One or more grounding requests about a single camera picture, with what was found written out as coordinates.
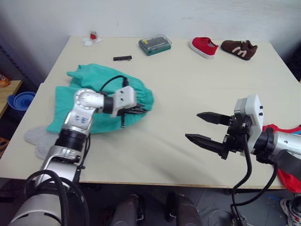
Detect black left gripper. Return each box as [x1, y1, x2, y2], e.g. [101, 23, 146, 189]
[117, 104, 148, 117]

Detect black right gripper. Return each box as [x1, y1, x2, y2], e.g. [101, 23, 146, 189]
[184, 112, 252, 161]

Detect green shorts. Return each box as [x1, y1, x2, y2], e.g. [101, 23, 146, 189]
[46, 64, 155, 135]

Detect red t-shirt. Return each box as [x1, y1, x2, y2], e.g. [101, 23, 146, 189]
[262, 124, 301, 196]

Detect black bit holder strip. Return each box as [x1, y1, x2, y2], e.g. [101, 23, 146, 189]
[112, 55, 133, 62]

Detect green screwdriver bit case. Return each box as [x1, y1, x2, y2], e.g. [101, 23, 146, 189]
[138, 34, 173, 57]

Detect red canvas shoe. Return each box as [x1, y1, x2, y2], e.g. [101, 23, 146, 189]
[189, 37, 219, 59]

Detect dark rounded shape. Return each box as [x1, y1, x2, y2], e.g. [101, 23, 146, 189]
[166, 192, 202, 226]
[110, 194, 145, 226]

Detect brown suede shoe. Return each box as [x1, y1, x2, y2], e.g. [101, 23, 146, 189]
[220, 40, 259, 61]

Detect grey sock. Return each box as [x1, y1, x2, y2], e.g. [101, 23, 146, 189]
[34, 141, 57, 161]
[24, 126, 59, 145]

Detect white patterned sneaker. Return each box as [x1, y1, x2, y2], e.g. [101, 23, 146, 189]
[279, 197, 301, 226]

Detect blue plastic bowl stack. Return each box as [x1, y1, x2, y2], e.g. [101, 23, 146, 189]
[7, 91, 36, 111]

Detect wooden shelf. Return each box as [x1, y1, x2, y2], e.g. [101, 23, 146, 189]
[0, 80, 23, 118]

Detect orange jar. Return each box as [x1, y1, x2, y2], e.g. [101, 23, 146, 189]
[0, 74, 10, 88]

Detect wooden slatted crate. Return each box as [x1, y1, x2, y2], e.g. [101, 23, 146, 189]
[0, 137, 10, 158]

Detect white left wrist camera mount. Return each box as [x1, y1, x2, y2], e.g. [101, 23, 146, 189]
[110, 86, 137, 118]

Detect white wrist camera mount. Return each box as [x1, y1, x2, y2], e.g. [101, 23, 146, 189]
[234, 94, 266, 156]
[110, 86, 137, 118]

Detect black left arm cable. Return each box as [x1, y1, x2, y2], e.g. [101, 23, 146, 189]
[24, 75, 130, 226]

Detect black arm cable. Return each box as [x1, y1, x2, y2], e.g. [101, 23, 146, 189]
[230, 122, 279, 226]
[24, 75, 130, 226]

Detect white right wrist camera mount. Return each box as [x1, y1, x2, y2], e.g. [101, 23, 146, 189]
[234, 94, 266, 156]

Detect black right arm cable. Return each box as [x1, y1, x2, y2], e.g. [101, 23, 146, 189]
[230, 122, 279, 226]

